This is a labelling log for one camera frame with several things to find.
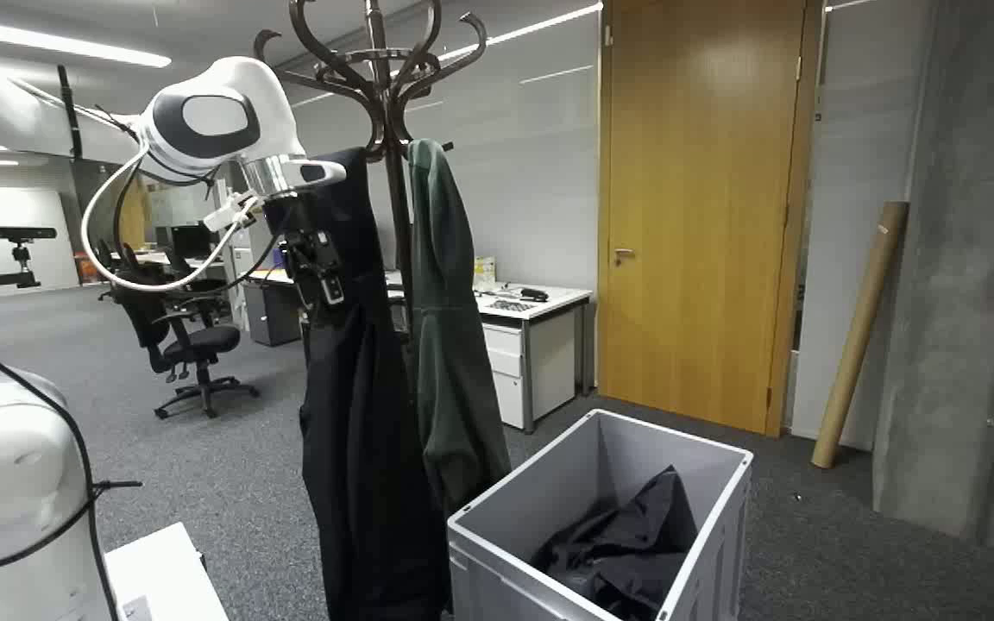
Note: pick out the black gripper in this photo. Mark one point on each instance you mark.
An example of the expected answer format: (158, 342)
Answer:
(312, 259)

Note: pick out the black hoodie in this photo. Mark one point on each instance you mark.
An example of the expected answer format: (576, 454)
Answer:
(360, 460)

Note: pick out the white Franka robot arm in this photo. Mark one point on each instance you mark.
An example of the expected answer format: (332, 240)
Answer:
(220, 115)

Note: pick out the dark wooden coat stand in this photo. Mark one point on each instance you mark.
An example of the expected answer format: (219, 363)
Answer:
(383, 81)

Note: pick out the grey plastic laundry box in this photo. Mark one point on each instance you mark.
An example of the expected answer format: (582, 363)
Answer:
(497, 573)

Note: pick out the black office chair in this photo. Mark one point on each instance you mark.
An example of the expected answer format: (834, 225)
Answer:
(180, 341)

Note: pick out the dark green jacket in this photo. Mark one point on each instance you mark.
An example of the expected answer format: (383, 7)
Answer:
(449, 382)

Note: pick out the grey keyboard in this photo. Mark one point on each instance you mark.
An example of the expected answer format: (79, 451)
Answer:
(507, 306)

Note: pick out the black stapler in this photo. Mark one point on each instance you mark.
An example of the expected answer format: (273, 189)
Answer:
(533, 296)

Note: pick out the white desk with drawers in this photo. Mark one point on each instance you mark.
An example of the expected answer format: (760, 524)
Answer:
(536, 356)

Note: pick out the long ceiling light strip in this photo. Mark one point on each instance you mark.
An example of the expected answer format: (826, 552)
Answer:
(58, 44)

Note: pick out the light wooden door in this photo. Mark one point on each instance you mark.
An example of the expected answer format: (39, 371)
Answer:
(692, 218)

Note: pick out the black garment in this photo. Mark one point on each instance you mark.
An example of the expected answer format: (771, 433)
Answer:
(623, 552)

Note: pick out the brown cardboard tube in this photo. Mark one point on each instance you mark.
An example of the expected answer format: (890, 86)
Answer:
(860, 334)

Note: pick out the black camera stand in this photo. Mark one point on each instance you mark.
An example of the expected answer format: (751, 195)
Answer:
(12, 234)

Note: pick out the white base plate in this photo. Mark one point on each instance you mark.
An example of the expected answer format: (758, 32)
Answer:
(169, 573)

